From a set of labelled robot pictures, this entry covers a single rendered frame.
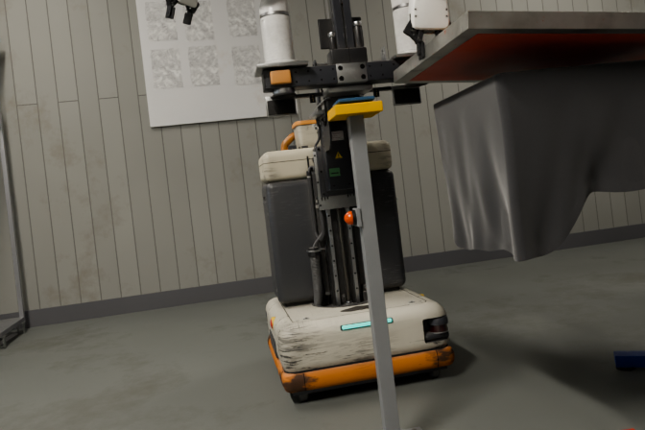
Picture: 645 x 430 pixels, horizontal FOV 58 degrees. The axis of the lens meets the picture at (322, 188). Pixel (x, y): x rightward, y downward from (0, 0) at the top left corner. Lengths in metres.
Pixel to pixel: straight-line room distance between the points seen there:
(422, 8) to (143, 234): 3.33
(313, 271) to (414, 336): 0.46
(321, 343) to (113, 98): 2.99
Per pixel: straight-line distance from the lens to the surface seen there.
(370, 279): 1.60
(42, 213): 4.64
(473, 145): 1.52
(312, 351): 2.08
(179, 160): 4.49
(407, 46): 1.96
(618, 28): 1.46
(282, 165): 2.34
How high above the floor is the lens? 0.74
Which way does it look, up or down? level
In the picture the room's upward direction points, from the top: 7 degrees counter-clockwise
